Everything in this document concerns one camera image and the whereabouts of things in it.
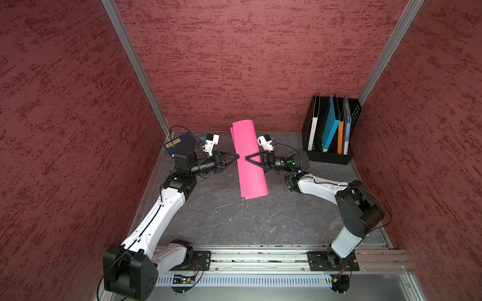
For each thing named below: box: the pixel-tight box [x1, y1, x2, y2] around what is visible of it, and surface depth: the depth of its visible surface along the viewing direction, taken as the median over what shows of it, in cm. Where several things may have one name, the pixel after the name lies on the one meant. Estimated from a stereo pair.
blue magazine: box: [342, 94, 352, 155], surface depth 94 cm
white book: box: [307, 96, 321, 152], surface depth 94 cm
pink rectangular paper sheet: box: [229, 119, 269, 201], surface depth 68 cm
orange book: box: [337, 121, 344, 155], surface depth 94 cm
